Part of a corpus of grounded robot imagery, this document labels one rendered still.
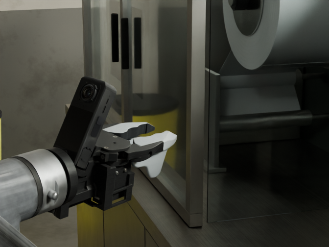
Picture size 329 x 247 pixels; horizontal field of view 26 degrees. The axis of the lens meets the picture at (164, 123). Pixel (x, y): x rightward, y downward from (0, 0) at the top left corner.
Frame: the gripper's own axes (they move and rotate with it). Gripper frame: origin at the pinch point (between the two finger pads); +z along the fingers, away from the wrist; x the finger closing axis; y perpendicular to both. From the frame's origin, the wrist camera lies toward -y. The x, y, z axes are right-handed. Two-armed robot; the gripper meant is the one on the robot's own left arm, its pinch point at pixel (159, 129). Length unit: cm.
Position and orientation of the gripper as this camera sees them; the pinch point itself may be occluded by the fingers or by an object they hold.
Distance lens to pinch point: 101.1
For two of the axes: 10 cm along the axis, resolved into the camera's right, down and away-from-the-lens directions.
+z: 6.5, -1.9, 7.4
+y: -1.1, 9.4, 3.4
